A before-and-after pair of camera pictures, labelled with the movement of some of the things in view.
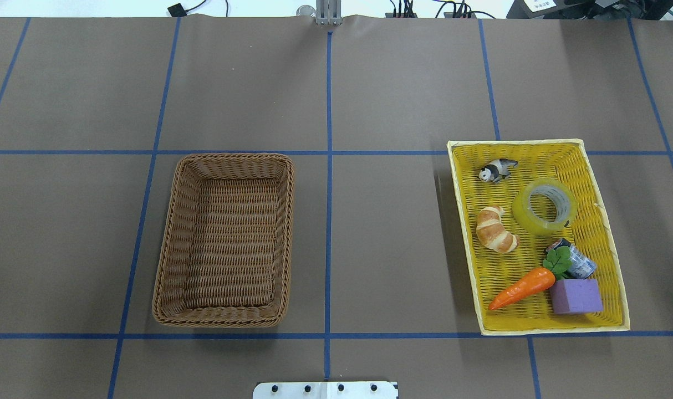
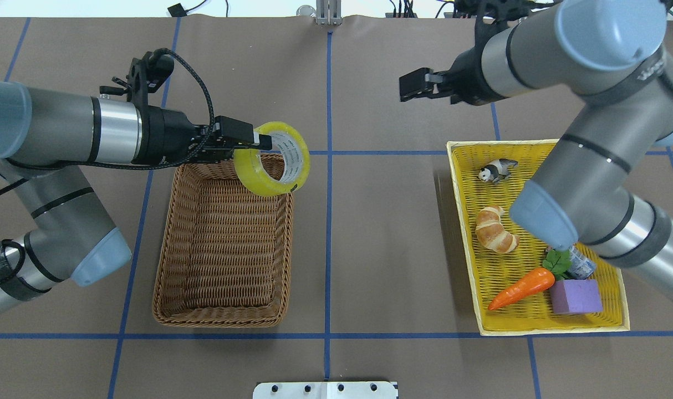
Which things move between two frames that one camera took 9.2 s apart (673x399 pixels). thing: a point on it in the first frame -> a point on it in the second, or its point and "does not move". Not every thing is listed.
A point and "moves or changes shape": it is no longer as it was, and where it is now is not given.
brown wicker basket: (224, 255) does not move
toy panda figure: (496, 170) does not move
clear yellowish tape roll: (543, 206) moves or changes shape
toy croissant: (490, 232) does not move
